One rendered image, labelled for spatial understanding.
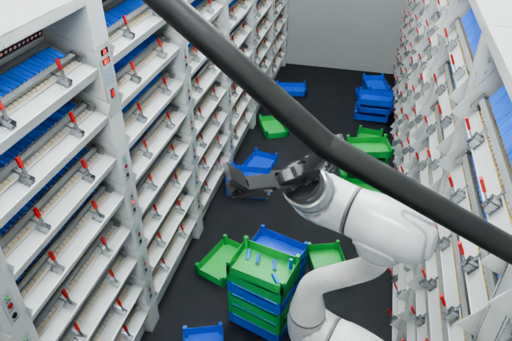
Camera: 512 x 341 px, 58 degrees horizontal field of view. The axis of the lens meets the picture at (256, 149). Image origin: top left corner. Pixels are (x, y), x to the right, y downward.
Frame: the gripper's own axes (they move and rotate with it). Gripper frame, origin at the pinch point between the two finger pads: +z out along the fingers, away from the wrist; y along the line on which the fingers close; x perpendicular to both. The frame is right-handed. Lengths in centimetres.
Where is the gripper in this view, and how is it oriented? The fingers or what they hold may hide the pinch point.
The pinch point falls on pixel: (271, 154)
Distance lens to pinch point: 67.2
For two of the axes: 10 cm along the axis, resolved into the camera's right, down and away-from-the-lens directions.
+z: -3.2, -2.8, -9.0
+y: 8.9, -4.0, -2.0
